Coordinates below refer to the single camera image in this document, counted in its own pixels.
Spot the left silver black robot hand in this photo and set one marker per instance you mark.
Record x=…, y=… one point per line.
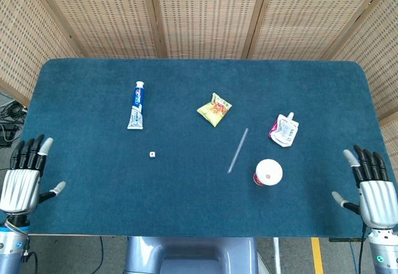
x=19, y=187

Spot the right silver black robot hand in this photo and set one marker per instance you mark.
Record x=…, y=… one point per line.
x=377, y=199

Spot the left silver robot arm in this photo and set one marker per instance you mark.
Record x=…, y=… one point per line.
x=11, y=246

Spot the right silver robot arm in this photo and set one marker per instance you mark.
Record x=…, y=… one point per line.
x=382, y=252

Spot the small white die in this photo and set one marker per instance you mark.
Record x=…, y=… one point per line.
x=152, y=154

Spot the white red yogurt cup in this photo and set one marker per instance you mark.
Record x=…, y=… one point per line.
x=268, y=173

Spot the white table leg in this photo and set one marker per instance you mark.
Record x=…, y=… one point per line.
x=276, y=255

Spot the white spouted drink pouch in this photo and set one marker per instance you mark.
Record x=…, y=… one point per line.
x=284, y=130

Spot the white blue toothpaste tube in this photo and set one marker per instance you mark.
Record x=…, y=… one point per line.
x=136, y=107

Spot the clear plastic straw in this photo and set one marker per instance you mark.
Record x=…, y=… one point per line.
x=238, y=150

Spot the blue table mat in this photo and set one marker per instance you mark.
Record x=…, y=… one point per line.
x=199, y=162

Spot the silver blue robot torso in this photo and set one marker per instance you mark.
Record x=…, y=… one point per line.
x=191, y=257

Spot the yellow snack packet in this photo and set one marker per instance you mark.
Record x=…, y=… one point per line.
x=215, y=110

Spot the woven bamboo folding screen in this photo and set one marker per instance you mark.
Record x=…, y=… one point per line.
x=199, y=16

